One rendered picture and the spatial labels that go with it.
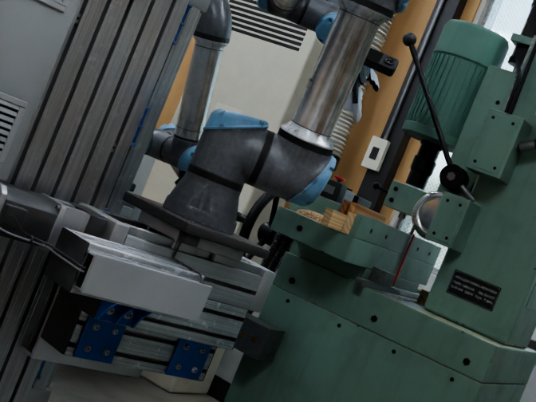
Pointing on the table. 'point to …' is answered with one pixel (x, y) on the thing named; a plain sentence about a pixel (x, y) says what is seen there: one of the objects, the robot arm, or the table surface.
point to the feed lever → (453, 176)
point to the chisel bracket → (402, 198)
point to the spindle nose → (423, 164)
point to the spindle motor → (454, 80)
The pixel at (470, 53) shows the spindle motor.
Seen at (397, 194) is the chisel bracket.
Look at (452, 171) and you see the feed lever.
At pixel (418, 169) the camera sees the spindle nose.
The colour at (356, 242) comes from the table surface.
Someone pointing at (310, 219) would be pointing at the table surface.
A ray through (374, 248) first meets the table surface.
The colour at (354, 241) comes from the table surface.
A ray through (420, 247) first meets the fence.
